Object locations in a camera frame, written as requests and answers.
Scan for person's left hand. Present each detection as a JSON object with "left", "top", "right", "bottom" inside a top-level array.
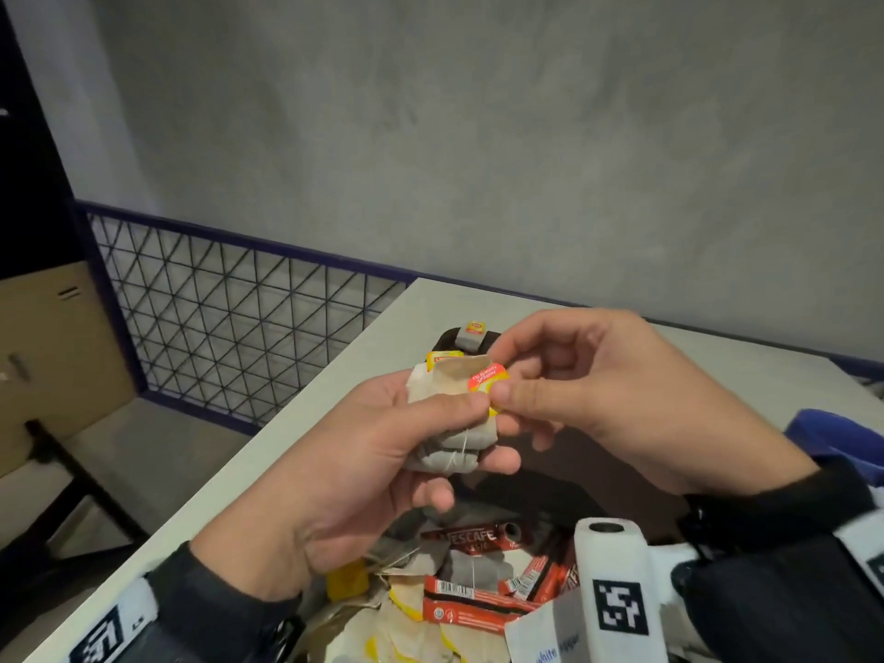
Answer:
[{"left": 190, "top": 368, "right": 523, "bottom": 601}]

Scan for person's right hand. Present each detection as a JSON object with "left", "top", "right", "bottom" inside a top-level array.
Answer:
[{"left": 486, "top": 308, "right": 820, "bottom": 496}]

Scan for brown plastic tray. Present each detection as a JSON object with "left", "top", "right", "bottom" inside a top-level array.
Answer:
[{"left": 431, "top": 327, "right": 692, "bottom": 540}]

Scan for pile of tea bags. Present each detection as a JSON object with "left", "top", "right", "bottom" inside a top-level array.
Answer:
[{"left": 303, "top": 517, "right": 512, "bottom": 663}]

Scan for red Nescafe coffee sachets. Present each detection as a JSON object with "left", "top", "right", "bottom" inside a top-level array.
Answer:
[{"left": 421, "top": 520, "right": 581, "bottom": 636}]

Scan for purple metal mesh railing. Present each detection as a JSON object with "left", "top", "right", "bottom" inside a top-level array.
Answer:
[{"left": 72, "top": 199, "right": 884, "bottom": 436}]

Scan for black wristband white markers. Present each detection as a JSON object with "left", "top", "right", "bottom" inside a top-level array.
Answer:
[
  {"left": 673, "top": 455, "right": 884, "bottom": 663},
  {"left": 68, "top": 541, "right": 305, "bottom": 663}
]

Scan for blue and white bowl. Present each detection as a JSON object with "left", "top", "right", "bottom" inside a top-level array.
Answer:
[{"left": 785, "top": 409, "right": 884, "bottom": 488}]

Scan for black metal table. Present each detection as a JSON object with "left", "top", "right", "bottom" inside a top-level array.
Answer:
[{"left": 0, "top": 420, "right": 150, "bottom": 615}]

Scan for dark cabinet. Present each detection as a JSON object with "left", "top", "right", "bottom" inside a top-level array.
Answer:
[{"left": 0, "top": 0, "right": 91, "bottom": 281}]

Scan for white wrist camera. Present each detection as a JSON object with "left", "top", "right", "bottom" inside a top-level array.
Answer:
[{"left": 574, "top": 517, "right": 699, "bottom": 663}]

